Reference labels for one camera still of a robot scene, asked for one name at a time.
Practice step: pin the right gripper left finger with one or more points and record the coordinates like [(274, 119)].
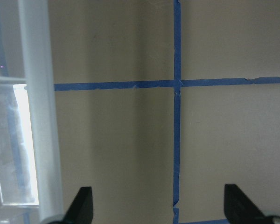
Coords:
[(81, 209)]

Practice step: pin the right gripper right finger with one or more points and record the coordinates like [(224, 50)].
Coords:
[(238, 208)]

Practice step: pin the clear plastic box lid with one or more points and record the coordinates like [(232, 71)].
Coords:
[(30, 173)]

